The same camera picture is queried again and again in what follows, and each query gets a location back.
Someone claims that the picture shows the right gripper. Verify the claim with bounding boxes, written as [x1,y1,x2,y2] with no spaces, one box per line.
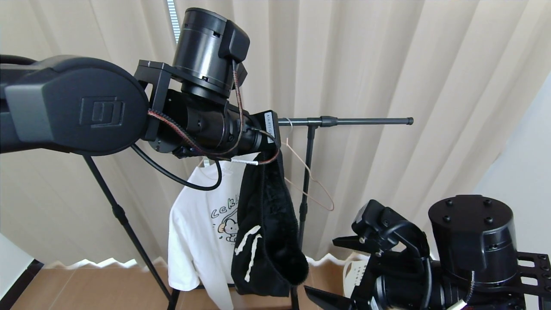
[303,235,445,310]

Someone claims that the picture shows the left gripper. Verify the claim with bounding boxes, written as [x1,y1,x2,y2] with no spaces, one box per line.
[155,90,283,161]

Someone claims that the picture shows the black garment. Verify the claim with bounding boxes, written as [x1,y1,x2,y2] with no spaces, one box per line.
[231,150,310,298]

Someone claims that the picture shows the pink clothes hanger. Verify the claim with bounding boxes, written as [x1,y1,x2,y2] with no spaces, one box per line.
[282,118,335,212]

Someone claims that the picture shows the white garment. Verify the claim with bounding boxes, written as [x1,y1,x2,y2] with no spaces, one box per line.
[167,153,260,310]

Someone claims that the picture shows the white laundry basket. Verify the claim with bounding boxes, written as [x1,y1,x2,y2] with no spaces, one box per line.
[342,258,371,298]

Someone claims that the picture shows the black clothes rack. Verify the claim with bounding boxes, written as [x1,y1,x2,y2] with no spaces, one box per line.
[82,116,414,310]

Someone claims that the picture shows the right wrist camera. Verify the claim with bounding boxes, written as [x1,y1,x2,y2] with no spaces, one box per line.
[351,199,431,259]

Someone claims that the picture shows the black cable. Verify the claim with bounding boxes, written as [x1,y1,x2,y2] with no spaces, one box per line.
[379,220,433,310]
[130,143,223,192]

